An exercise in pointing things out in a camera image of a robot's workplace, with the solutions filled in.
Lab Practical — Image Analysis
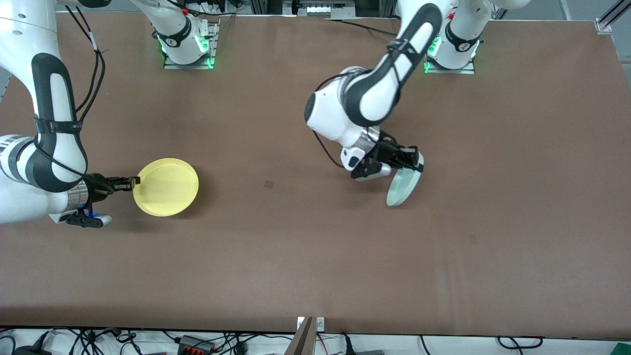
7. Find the pale green round plate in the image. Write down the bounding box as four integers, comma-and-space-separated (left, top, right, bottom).
386, 152, 425, 207

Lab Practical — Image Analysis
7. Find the yellow round plate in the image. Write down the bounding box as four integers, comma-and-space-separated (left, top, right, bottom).
133, 158, 200, 217

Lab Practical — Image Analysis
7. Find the white device with slots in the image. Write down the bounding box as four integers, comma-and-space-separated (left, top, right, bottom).
306, 0, 356, 18

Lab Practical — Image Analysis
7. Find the black orange connector box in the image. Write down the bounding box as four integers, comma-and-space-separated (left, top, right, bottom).
176, 335, 215, 355

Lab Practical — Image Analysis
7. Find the brown slanted beam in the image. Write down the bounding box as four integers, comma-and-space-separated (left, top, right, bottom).
283, 317, 316, 355

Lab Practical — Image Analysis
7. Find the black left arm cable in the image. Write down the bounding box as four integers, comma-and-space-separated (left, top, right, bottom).
312, 69, 368, 169

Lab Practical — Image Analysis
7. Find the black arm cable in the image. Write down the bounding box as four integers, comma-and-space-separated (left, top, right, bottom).
35, 2, 106, 180
312, 69, 368, 169

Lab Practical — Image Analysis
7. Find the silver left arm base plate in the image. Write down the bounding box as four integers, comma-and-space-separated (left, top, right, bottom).
423, 47, 476, 75

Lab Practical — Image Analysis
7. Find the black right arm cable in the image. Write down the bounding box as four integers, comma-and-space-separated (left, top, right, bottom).
35, 2, 106, 180

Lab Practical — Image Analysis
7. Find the long black table cable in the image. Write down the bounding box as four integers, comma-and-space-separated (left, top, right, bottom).
323, 18, 401, 37

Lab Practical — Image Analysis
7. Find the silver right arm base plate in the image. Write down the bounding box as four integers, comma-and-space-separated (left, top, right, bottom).
163, 20, 218, 70

